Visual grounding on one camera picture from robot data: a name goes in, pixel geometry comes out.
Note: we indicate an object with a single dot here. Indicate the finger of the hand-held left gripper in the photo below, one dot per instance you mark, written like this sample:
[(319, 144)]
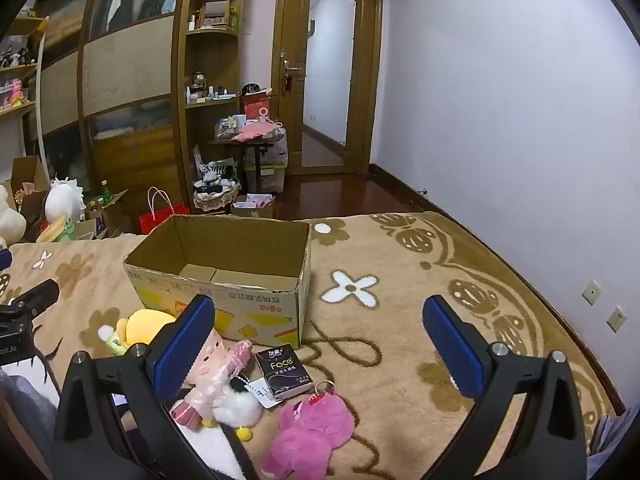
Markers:
[(37, 294), (4, 261)]

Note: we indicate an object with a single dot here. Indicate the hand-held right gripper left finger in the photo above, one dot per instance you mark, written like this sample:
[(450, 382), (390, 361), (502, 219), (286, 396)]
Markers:
[(185, 345)]

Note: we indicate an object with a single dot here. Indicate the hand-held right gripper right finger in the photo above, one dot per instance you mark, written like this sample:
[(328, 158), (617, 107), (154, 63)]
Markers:
[(452, 345)]

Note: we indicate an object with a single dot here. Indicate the pink doll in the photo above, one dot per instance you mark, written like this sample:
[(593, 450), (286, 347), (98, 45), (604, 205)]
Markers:
[(215, 365)]

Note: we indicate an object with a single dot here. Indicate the yellow plush toy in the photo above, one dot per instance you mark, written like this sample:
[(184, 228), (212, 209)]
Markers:
[(147, 325)]

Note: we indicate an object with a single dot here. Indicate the cream plush bear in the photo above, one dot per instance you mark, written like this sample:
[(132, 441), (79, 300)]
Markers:
[(10, 222)]

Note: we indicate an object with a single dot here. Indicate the green frog plush with hat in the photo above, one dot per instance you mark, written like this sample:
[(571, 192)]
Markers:
[(57, 230)]

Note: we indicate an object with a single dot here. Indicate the white green tube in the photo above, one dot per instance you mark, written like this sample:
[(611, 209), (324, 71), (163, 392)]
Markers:
[(112, 340)]

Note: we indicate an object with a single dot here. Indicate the white haired plush doll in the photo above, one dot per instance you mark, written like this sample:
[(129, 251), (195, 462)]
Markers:
[(62, 200)]

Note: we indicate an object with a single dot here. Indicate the tall brown cardboard box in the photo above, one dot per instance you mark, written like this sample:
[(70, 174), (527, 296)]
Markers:
[(27, 180)]

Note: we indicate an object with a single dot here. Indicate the black tissue packet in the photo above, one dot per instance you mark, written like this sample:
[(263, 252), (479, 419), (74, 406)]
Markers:
[(284, 372)]

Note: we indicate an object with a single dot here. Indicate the cardboard box with bottles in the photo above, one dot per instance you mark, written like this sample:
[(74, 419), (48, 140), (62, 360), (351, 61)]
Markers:
[(112, 212)]

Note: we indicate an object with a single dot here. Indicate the green glass bottle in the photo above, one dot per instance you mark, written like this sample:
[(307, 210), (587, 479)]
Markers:
[(105, 191)]

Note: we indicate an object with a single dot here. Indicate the red paper bag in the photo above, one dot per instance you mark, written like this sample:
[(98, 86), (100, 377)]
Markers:
[(160, 220)]

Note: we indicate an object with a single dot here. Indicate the lace trimmed basket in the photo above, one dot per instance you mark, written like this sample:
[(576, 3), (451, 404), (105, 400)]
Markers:
[(215, 199)]

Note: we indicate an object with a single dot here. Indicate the small cardboard box with packets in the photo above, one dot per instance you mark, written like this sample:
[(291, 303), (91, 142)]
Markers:
[(252, 205)]

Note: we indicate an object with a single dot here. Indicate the display shelf with figurines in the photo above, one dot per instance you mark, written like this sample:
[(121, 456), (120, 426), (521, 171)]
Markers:
[(20, 85)]

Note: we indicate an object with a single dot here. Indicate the grey cloth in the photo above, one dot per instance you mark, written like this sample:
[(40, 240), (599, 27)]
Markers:
[(605, 435)]

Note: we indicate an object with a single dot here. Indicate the black white striped cloth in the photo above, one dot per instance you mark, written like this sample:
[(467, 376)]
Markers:
[(217, 170)]

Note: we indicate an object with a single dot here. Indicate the clear plastic storage bin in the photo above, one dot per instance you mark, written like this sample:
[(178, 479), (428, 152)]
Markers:
[(272, 172)]

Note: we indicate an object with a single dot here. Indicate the cluttered side table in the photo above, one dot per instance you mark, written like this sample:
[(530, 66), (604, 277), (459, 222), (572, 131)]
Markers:
[(250, 135)]

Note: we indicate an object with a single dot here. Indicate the pink cloth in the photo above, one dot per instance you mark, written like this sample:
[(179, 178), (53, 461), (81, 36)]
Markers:
[(251, 132)]

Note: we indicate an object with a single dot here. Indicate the wooden wardrobe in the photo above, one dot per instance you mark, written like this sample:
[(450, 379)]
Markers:
[(125, 70)]

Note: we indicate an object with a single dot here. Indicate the wooden door with glass panel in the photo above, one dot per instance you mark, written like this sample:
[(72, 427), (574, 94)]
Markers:
[(290, 125)]

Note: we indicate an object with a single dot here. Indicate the red box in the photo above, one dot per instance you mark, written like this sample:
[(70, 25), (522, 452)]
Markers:
[(254, 106)]

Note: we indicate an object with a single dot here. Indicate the black round cap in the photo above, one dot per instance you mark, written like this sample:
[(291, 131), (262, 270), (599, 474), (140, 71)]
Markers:
[(251, 89)]

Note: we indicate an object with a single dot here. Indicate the wooden corner shelf unit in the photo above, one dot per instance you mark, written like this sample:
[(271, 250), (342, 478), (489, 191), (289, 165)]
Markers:
[(212, 35)]

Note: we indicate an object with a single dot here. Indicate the white wall socket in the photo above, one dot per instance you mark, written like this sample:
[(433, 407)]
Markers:
[(592, 292), (617, 319)]

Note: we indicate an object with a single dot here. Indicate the small wooden frame box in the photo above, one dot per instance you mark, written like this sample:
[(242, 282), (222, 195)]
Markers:
[(216, 14)]

